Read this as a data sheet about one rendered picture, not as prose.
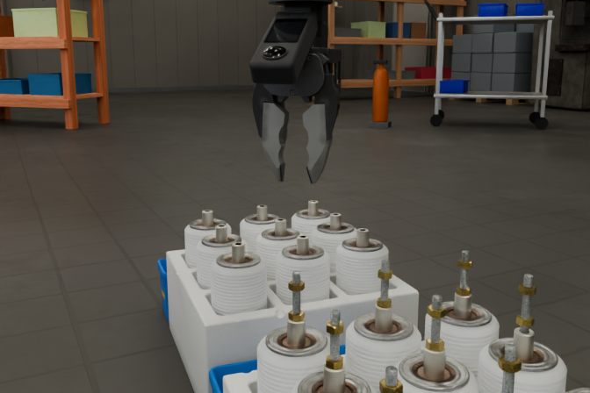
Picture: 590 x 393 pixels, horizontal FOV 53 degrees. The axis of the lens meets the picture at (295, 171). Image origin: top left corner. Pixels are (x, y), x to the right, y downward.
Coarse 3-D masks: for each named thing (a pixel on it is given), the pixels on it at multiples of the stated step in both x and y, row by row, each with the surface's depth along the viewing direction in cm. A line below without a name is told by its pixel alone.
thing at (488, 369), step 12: (480, 360) 69; (492, 360) 68; (480, 372) 69; (492, 372) 67; (516, 372) 65; (528, 372) 65; (540, 372) 65; (552, 372) 65; (564, 372) 66; (480, 384) 69; (492, 384) 67; (516, 384) 65; (528, 384) 64; (540, 384) 64; (552, 384) 65; (564, 384) 66
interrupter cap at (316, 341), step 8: (280, 328) 75; (312, 328) 75; (272, 336) 73; (280, 336) 73; (312, 336) 73; (320, 336) 73; (272, 344) 71; (280, 344) 71; (288, 344) 71; (304, 344) 71; (312, 344) 71; (320, 344) 71; (280, 352) 69; (288, 352) 69; (296, 352) 69; (304, 352) 69; (312, 352) 69
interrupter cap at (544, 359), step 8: (496, 344) 71; (504, 344) 71; (536, 344) 71; (488, 352) 70; (496, 352) 69; (504, 352) 69; (536, 352) 69; (544, 352) 69; (552, 352) 69; (496, 360) 67; (520, 360) 68; (528, 360) 68; (536, 360) 68; (544, 360) 67; (552, 360) 67; (528, 368) 65; (536, 368) 65; (544, 368) 65; (552, 368) 66
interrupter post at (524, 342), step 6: (516, 330) 68; (516, 336) 68; (522, 336) 67; (528, 336) 67; (534, 336) 68; (516, 342) 68; (522, 342) 67; (528, 342) 67; (522, 348) 68; (528, 348) 67; (516, 354) 68; (522, 354) 68; (528, 354) 68
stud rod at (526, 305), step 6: (528, 276) 67; (528, 282) 67; (522, 294) 68; (522, 300) 67; (528, 300) 67; (522, 306) 68; (528, 306) 67; (522, 312) 68; (528, 312) 67; (528, 318) 67; (522, 330) 68; (528, 330) 68
